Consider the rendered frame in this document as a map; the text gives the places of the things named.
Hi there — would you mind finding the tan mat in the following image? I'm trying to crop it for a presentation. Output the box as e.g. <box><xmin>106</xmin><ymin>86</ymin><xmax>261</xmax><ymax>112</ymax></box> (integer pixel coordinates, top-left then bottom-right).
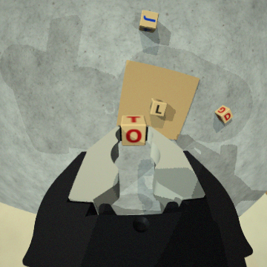
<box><xmin>116</xmin><ymin>60</ymin><xmax>200</xmax><ymax>140</ymax></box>

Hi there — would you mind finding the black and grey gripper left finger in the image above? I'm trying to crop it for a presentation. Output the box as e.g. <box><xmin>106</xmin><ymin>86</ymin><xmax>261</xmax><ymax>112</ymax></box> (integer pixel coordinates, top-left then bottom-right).
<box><xmin>22</xmin><ymin>125</ymin><xmax>122</xmax><ymax>267</ymax></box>

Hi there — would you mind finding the tan letter block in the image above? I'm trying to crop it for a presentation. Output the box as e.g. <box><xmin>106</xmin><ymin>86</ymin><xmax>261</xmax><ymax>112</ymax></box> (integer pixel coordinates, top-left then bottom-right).
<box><xmin>121</xmin><ymin>116</ymin><xmax>147</xmax><ymax>146</ymax></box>
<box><xmin>149</xmin><ymin>98</ymin><xmax>167</xmax><ymax>116</ymax></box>
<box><xmin>139</xmin><ymin>10</ymin><xmax>159</xmax><ymax>33</ymax></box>
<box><xmin>215</xmin><ymin>105</ymin><xmax>233</xmax><ymax>123</ymax></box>

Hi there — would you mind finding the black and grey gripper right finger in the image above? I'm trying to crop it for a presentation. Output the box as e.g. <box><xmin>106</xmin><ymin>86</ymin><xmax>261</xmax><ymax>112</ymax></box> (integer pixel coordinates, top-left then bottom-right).
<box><xmin>145</xmin><ymin>125</ymin><xmax>253</xmax><ymax>257</ymax></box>

